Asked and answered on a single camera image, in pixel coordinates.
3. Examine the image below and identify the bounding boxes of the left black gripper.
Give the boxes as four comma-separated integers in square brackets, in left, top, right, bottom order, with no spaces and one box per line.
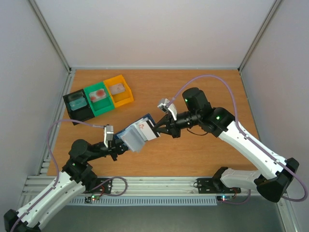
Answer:
[85,134,137,161]

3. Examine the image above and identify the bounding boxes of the white blossom credit card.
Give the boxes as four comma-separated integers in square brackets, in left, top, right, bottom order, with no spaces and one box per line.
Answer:
[136,120,160,141]

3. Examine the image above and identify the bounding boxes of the blue card holder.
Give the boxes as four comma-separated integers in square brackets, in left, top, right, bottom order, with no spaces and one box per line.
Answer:
[115,114,155,152]

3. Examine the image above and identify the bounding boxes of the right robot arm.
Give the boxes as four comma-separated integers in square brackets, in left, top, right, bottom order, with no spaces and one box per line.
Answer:
[153,87,299,203]

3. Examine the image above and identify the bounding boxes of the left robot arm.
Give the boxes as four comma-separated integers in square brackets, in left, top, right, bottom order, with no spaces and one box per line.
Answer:
[4,138,128,232]

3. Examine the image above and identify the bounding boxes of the red white card in bin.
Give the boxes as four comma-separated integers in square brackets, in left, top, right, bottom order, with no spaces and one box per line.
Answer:
[88,88,107,102]

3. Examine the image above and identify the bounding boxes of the teal card in black bin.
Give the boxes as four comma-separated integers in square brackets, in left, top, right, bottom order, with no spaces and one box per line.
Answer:
[69,97,87,111]

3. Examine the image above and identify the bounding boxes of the card in yellow bin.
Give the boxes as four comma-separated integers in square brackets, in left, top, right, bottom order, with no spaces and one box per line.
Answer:
[109,83,126,95]

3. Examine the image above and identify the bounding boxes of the green plastic bin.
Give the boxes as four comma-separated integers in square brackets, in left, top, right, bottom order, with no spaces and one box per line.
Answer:
[84,82,115,117]

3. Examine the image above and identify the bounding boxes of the black plastic bin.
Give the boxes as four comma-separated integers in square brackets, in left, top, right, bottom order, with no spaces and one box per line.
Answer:
[63,89,95,122]

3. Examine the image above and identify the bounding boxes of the yellow plastic bin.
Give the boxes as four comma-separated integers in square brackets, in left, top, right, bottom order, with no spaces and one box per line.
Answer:
[103,75,134,108]

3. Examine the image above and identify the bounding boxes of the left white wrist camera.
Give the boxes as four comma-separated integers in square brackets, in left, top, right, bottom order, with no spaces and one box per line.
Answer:
[103,125,114,148]

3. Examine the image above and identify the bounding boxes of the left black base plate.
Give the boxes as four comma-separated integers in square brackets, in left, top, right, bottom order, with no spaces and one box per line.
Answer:
[84,177,112,194]

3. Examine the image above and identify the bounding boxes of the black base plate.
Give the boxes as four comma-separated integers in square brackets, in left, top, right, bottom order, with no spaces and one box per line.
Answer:
[193,178,241,194]
[84,177,112,194]

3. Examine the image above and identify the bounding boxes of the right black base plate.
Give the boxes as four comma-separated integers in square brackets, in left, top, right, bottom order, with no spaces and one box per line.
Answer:
[193,178,241,194]

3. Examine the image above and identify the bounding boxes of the grey slotted cable duct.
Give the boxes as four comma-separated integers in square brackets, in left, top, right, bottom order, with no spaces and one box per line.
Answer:
[68,196,217,207]

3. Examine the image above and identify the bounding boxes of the aluminium front rail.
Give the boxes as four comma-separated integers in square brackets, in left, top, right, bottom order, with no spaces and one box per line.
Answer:
[22,175,287,196]

